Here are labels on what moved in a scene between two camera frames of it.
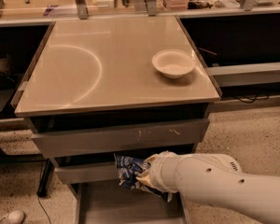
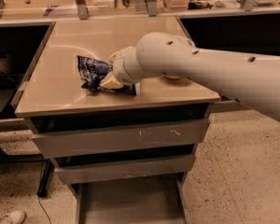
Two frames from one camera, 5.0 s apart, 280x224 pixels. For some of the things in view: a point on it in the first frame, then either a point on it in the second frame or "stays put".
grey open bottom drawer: (108, 203) stays put
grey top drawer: (76, 142) stays put
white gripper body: (158, 174) → (120, 68)
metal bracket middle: (152, 0) stays put
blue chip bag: (128, 170) → (93, 71)
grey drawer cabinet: (99, 87) stays put
